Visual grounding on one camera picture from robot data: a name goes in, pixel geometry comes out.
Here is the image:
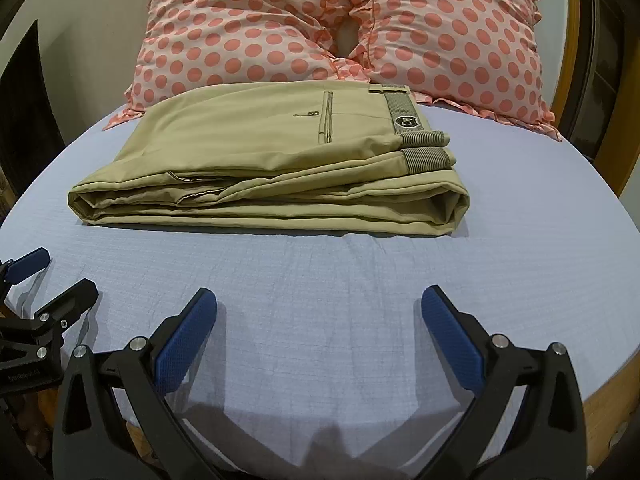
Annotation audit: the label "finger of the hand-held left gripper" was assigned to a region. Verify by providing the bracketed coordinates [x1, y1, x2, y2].
[0, 248, 52, 307]
[30, 279, 99, 332]

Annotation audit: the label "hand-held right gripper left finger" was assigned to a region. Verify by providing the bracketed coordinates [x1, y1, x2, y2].
[51, 287, 236, 480]

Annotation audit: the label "pink polka dot pillow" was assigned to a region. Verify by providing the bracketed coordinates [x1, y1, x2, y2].
[103, 0, 351, 132]
[330, 0, 563, 142]

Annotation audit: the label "light blue bed sheet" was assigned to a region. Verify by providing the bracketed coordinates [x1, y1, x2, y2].
[0, 95, 632, 471]

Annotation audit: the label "wooden bed frame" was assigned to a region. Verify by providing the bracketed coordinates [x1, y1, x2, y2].
[547, 0, 640, 466]

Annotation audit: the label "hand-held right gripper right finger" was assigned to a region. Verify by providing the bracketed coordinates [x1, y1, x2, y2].
[421, 285, 588, 480]

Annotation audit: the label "khaki pants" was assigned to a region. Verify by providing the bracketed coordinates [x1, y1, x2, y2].
[67, 81, 472, 239]

